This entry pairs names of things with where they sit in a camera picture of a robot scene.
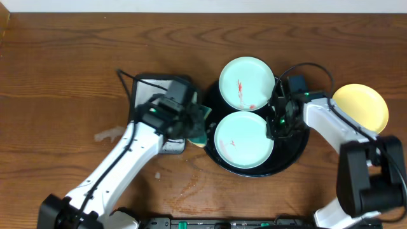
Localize green scrubbing sponge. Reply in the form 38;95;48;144
188;105;212;148

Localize black rectangular soapy tray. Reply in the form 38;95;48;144
128;73;188;155

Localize yellow plate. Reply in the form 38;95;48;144
333;84;389;134

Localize mint plate with red stain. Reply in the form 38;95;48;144
218;57;275;111

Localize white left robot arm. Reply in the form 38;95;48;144
37;96;211;228

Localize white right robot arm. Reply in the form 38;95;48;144
266;92;406;228

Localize black round tray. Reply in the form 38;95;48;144
203;81;310;177

